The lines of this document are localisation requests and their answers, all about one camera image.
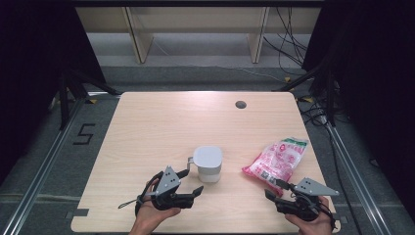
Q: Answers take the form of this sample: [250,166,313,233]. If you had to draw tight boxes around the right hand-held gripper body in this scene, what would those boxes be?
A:
[274,176,341,223]

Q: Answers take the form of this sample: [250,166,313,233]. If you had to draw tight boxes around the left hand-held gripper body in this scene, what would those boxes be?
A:
[145,164,196,212]

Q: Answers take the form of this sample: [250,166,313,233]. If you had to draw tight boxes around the pink printed plastic bag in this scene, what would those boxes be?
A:
[241,136,309,198]

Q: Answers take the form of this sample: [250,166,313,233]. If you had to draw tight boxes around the white plastic cup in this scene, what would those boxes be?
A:
[186,145,224,184]

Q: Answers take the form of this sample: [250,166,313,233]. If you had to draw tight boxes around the person's right hand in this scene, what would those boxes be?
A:
[284,195,337,235]

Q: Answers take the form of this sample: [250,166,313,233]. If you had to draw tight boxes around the person's left hand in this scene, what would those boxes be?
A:
[128,180,182,235]

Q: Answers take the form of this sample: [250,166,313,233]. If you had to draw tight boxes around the black metal stand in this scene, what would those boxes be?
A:
[273,60,338,127]
[58,67,122,132]

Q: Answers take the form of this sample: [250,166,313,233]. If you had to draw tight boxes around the black curtain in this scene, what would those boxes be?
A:
[0,0,108,185]
[302,0,415,224]

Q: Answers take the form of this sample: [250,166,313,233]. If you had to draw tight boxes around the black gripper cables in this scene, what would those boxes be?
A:
[317,200,338,231]

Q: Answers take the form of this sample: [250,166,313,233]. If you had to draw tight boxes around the aluminium floor rail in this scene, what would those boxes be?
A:
[0,92,122,235]
[324,122,394,235]

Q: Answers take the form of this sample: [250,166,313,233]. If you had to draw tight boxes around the black gripper strap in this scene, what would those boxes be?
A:
[117,170,164,217]

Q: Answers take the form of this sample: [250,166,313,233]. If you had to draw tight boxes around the black floor cables with plug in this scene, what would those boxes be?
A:
[297,97,364,235]

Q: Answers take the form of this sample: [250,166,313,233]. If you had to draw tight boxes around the dark table edge bracket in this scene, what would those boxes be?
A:
[64,208,90,220]

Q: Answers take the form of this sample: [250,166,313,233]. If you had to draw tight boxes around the light wooden desk frame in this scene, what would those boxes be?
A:
[74,6,323,65]

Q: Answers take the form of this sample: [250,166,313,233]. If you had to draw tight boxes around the bundle of black hanging cables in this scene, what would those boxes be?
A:
[262,7,315,76]

